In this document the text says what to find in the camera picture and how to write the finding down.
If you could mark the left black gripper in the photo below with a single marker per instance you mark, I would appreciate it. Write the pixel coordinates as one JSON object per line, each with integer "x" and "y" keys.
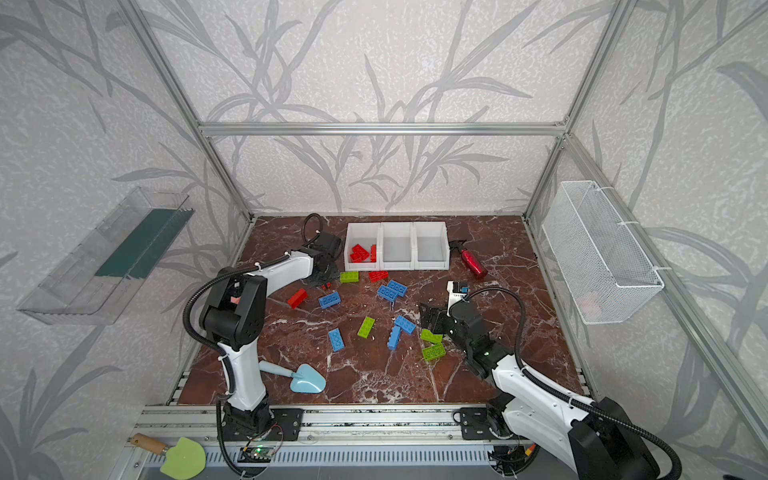
{"x": 327, "y": 258}

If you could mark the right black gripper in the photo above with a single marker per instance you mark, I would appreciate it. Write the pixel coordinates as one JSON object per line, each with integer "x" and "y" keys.
{"x": 443, "y": 321}

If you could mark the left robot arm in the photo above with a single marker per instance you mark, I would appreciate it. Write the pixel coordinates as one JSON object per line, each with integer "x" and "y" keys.
{"x": 227, "y": 314}

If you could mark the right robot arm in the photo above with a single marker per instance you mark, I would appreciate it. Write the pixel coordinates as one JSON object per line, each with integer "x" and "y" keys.
{"x": 596, "y": 439}

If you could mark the green lego top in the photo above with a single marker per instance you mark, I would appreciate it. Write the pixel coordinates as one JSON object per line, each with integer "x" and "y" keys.
{"x": 349, "y": 277}

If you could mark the green lego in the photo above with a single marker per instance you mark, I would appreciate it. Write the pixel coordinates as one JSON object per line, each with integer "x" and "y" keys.
{"x": 366, "y": 327}
{"x": 433, "y": 352}
{"x": 430, "y": 337}
{"x": 349, "y": 277}

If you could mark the white left bin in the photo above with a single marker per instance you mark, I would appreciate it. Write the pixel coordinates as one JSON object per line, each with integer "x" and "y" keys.
{"x": 364, "y": 234}

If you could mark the white bin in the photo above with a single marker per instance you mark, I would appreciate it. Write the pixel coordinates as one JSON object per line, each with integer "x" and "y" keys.
{"x": 397, "y": 251}
{"x": 364, "y": 234}
{"x": 432, "y": 249}

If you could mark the green lego lower middle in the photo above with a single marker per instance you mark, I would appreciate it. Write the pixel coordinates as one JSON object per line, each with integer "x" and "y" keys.
{"x": 430, "y": 337}

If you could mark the green lego bottom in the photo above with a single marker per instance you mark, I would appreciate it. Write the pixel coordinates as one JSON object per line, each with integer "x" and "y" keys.
{"x": 433, "y": 352}

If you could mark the white middle bin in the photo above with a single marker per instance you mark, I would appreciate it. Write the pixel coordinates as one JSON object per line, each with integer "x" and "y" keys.
{"x": 397, "y": 251}

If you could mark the blue lego upright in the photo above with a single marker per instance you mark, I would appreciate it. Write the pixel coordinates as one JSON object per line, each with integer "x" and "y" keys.
{"x": 394, "y": 338}

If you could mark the white right bin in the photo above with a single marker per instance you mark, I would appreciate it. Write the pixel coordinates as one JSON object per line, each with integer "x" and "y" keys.
{"x": 432, "y": 249}

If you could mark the green lego centre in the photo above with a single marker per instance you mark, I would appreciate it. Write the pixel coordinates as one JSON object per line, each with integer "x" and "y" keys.
{"x": 366, "y": 327}

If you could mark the light blue toy shovel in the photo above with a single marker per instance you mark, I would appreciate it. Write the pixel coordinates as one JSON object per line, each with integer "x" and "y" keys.
{"x": 305, "y": 379}

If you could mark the electronics board left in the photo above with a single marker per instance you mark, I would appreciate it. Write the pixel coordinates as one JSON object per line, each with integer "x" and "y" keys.
{"x": 258, "y": 453}

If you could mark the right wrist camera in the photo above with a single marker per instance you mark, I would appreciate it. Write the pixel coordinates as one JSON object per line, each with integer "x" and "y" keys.
{"x": 457, "y": 292}

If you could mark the white wire basket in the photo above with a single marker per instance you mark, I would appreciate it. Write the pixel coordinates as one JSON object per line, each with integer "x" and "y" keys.
{"x": 607, "y": 272}

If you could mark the clear plastic wall tray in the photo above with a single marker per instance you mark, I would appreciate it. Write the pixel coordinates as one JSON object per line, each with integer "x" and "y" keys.
{"x": 95, "y": 282}

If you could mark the green spatula wooden handle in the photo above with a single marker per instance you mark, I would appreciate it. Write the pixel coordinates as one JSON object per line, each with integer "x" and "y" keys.
{"x": 184, "y": 460}

